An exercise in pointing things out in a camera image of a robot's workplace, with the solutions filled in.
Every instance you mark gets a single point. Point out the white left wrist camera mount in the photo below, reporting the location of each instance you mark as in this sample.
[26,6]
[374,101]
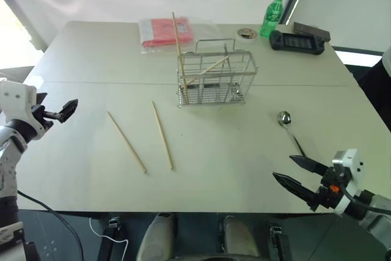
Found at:
[15,99]

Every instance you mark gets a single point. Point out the dark brown flat box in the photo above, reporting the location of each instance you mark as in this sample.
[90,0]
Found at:
[311,31]

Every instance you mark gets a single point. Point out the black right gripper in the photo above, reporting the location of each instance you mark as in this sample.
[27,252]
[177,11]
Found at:
[331,187]

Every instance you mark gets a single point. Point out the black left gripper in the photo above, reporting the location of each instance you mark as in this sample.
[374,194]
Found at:
[39,113]

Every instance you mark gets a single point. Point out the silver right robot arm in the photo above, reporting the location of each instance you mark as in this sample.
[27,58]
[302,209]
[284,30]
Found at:
[377,212]

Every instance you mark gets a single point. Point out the red packet in clear bag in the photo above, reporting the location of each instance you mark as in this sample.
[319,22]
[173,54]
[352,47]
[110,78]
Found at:
[165,31]

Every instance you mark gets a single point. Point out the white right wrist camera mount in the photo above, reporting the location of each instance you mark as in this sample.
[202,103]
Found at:
[354,166]

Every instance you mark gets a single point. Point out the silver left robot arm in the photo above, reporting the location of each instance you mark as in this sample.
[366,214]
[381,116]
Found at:
[9,151]

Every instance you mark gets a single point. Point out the green plastic bottle yellow cap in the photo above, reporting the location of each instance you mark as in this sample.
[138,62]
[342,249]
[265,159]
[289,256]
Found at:
[272,18]

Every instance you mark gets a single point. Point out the shiny steel spoon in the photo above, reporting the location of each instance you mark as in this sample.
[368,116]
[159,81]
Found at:
[284,118]

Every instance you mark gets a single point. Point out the black table leg bracket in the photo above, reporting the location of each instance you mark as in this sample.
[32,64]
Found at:
[279,242]
[108,239]

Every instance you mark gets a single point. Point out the wooden chopstick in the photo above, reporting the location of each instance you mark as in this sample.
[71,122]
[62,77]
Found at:
[163,135]
[214,66]
[177,41]
[126,142]

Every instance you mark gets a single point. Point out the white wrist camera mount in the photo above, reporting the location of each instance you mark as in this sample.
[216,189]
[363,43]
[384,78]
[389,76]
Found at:
[15,99]
[354,166]

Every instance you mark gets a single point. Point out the grey rounded robot foot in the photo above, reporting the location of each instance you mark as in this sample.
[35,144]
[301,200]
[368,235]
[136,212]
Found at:
[155,236]
[239,236]

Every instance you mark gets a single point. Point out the black handheld game console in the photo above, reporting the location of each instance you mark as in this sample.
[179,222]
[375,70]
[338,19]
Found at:
[296,42]

